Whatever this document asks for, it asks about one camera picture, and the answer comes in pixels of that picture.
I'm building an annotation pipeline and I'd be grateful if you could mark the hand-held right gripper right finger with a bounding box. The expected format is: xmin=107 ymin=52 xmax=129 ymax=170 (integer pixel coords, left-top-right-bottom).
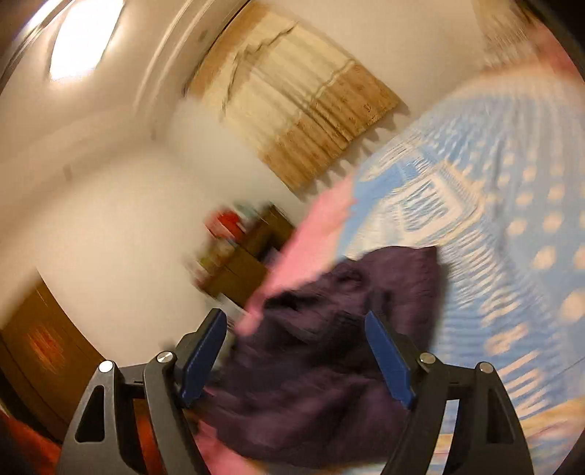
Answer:
xmin=365 ymin=311 xmax=535 ymax=475

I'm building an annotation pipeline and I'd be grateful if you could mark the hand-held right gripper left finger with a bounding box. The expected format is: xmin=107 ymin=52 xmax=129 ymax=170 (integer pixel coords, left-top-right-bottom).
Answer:
xmin=56 ymin=308 xmax=228 ymax=475

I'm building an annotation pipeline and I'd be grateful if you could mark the purple quilted jacket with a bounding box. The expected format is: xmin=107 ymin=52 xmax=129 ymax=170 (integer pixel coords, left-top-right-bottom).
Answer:
xmin=201 ymin=246 xmax=446 ymax=470

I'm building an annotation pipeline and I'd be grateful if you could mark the brown wooden desk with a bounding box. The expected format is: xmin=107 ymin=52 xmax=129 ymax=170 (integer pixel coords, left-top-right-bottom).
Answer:
xmin=196 ymin=205 xmax=295 ymax=307

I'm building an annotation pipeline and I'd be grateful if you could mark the brown wooden door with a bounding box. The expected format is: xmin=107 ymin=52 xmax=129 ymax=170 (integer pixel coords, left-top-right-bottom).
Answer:
xmin=0 ymin=274 xmax=103 ymax=441

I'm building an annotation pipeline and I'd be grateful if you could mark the red paper door decoration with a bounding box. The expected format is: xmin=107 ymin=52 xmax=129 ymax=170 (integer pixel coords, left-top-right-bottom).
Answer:
xmin=25 ymin=329 xmax=65 ymax=366

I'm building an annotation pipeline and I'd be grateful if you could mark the pink and blue printed bedsheet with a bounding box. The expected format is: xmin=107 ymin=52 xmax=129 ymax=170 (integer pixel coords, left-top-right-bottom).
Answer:
xmin=196 ymin=68 xmax=585 ymax=475

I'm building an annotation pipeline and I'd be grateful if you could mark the beige patterned curtain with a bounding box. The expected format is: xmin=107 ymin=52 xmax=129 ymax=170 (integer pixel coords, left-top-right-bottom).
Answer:
xmin=473 ymin=0 xmax=544 ymax=69
xmin=187 ymin=2 xmax=400 ymax=193

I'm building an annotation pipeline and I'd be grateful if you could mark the ceiling lamp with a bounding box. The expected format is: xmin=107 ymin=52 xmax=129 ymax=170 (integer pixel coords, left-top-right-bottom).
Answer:
xmin=48 ymin=0 xmax=124 ymax=80

